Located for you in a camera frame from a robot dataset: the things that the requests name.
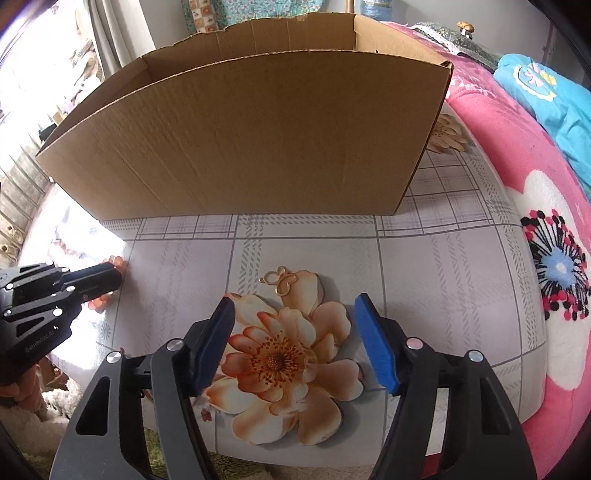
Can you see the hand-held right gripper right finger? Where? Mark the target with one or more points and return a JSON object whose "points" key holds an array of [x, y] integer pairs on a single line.
{"points": [[378, 346]]}

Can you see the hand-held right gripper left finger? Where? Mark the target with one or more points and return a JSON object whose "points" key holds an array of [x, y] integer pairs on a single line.
{"points": [[214, 346]]}

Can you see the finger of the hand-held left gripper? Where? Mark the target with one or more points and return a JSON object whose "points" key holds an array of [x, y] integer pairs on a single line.
{"points": [[87, 295], [99, 274]]}

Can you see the gold butterfly outline pendant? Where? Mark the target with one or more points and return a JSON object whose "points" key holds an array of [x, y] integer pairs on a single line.
{"points": [[279, 280]]}

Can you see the brown cardboard box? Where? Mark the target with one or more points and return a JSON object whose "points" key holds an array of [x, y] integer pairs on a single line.
{"points": [[254, 138]]}

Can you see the person's left hand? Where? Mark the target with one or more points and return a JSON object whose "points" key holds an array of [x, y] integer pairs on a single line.
{"points": [[23, 394]]}

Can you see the white fluffy blanket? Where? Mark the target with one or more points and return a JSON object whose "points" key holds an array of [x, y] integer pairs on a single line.
{"points": [[27, 429]]}

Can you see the pink flower blanket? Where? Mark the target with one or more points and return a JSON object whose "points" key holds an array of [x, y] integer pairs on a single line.
{"points": [[508, 152]]}

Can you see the grey curtain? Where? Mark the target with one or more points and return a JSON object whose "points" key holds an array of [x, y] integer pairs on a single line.
{"points": [[134, 32]]}

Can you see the orange checked cloth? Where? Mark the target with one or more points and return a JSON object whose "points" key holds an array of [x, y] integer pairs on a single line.
{"points": [[198, 14]]}

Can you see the blue garment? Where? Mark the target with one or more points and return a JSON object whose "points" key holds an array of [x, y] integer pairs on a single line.
{"points": [[554, 101]]}

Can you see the teal floral cloth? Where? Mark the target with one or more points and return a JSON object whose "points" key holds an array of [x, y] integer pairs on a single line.
{"points": [[268, 7]]}

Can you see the wooden mushroom knob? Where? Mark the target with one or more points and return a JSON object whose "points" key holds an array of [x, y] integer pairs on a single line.
{"points": [[465, 26]]}

